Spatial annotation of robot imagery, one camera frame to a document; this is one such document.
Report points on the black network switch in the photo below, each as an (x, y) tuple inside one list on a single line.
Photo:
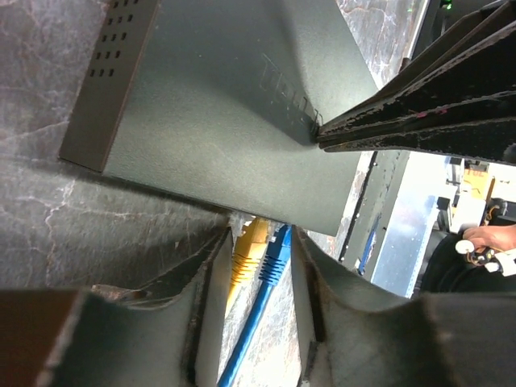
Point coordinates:
[(219, 102)]

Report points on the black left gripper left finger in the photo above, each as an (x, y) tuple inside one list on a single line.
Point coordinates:
[(169, 336)]

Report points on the person hand in background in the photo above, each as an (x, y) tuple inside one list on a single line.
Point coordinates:
[(499, 238)]

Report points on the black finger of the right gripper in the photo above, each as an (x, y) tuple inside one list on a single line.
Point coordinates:
[(467, 73), (482, 129)]

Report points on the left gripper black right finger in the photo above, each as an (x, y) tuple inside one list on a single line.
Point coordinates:
[(354, 333)]

